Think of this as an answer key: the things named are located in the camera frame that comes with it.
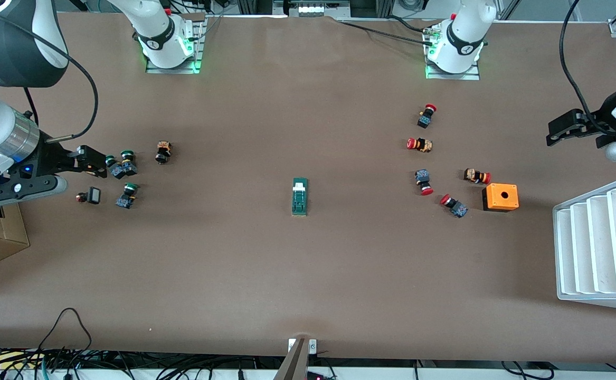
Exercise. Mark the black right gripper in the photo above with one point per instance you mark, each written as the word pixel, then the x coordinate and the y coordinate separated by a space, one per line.
pixel 49 160

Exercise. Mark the red mushroom button blue block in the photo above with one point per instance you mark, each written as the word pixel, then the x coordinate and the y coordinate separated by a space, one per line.
pixel 454 206
pixel 423 179
pixel 426 117

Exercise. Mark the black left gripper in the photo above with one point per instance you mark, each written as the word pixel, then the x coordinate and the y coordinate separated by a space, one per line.
pixel 602 125

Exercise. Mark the grey device with white lights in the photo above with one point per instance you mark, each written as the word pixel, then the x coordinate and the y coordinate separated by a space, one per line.
pixel 312 8

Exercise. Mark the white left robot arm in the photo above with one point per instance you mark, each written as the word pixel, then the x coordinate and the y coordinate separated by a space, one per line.
pixel 463 37

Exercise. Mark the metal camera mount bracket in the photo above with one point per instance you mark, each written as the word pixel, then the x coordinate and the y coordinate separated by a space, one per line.
pixel 294 364

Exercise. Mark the orange button enclosure box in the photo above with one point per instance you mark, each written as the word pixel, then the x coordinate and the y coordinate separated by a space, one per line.
pixel 498 199

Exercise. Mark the green terminal block rail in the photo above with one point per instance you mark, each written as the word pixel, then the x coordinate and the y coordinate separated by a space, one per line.
pixel 300 200

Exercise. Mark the red mushroom button orange block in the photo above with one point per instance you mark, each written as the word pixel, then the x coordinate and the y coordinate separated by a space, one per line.
pixel 476 176
pixel 420 144

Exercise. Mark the rectangular white illuminated button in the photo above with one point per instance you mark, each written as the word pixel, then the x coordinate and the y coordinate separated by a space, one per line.
pixel 93 196

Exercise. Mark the brown table mat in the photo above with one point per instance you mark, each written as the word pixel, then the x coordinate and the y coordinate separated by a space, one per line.
pixel 308 274

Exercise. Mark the white slotted rack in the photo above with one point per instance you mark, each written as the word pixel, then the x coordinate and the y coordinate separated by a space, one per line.
pixel 600 248

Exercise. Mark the green push button blue block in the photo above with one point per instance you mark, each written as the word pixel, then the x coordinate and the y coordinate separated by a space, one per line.
pixel 116 170
pixel 128 166
pixel 126 198

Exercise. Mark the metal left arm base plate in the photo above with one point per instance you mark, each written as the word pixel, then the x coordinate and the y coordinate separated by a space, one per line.
pixel 471 76

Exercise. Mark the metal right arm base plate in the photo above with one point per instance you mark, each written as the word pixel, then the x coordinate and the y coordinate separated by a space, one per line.
pixel 176 70

